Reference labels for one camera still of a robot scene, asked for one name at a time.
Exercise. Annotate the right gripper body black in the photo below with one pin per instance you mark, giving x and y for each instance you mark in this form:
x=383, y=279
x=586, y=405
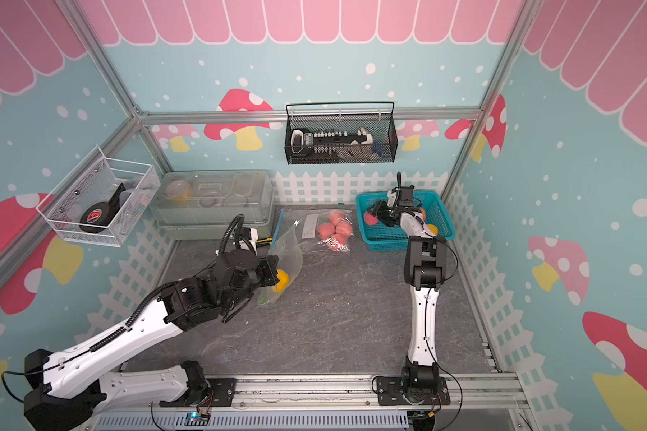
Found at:
x=385, y=213

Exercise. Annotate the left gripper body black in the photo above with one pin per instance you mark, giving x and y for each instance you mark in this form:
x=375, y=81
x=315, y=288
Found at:
x=265, y=272

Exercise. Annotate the pink peach front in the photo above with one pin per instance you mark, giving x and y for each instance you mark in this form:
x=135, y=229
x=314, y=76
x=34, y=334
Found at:
x=369, y=219

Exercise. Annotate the green zipper bag with coasters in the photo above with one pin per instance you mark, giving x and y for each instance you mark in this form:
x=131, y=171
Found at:
x=288, y=249

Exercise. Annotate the clear blue zip-top bag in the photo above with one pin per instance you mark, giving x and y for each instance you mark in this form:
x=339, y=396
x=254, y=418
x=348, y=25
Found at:
x=315, y=228

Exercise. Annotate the large pink peach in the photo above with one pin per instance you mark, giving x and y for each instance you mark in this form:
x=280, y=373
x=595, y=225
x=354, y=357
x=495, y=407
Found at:
x=325, y=231

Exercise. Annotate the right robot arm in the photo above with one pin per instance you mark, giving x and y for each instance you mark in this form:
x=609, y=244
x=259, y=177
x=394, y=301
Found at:
x=425, y=272

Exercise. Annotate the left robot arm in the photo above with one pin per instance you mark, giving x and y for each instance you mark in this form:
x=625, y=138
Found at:
x=72, y=385

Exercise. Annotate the teal plastic basket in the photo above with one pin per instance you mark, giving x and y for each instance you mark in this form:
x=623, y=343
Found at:
x=380, y=237

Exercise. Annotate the white black items in basket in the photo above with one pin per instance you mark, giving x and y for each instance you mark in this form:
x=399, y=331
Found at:
x=330, y=146

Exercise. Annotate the translucent green storage box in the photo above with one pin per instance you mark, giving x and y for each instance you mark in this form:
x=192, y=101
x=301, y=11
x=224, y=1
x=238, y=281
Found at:
x=200, y=205

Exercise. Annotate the small green circuit board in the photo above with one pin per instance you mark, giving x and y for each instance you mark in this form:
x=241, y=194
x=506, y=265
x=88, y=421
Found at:
x=197, y=419

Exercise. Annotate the black tape roll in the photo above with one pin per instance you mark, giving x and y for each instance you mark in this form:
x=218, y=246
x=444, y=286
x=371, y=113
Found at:
x=100, y=215

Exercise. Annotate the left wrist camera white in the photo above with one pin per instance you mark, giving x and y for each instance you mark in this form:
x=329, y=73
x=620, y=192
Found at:
x=249, y=238

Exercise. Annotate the black wire mesh basket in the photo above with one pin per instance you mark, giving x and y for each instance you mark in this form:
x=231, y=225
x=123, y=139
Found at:
x=376, y=117

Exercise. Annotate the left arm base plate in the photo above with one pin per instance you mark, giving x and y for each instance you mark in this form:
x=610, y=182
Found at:
x=204, y=394

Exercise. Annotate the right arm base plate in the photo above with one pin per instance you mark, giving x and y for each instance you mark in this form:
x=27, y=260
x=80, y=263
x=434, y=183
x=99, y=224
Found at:
x=391, y=392

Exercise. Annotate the clear acrylic wall bin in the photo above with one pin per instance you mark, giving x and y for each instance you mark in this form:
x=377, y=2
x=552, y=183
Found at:
x=95, y=180

